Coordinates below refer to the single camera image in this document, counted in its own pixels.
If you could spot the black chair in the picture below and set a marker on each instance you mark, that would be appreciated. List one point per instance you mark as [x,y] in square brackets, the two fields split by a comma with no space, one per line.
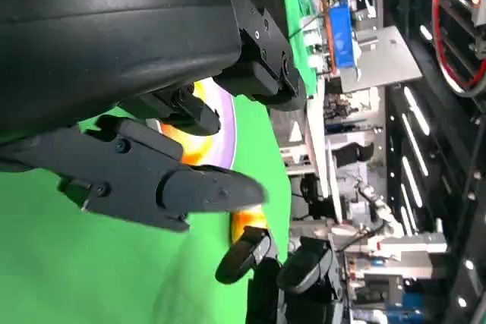
[353,155]

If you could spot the white background table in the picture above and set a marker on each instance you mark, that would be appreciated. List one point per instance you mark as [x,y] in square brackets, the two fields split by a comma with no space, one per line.
[317,138]

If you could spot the orange and white bread roll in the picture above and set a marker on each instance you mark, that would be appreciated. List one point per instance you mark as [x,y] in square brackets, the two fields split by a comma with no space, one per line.
[247,221]
[201,151]

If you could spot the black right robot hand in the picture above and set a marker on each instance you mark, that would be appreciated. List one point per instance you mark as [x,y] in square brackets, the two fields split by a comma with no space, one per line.
[303,274]

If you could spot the green table cloth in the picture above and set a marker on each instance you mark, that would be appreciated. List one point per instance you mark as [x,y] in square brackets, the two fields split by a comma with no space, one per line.
[114,263]

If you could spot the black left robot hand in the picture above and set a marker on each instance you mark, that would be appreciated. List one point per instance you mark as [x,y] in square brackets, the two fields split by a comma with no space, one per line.
[114,35]

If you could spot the blue plastic bin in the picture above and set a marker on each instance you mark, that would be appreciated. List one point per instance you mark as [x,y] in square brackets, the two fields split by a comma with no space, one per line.
[341,35]

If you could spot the lilac plate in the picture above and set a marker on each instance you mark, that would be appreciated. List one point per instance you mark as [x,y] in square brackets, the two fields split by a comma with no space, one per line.
[229,138]

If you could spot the grey board panel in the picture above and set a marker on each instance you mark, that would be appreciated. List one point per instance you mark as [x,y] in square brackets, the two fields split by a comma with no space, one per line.
[383,58]

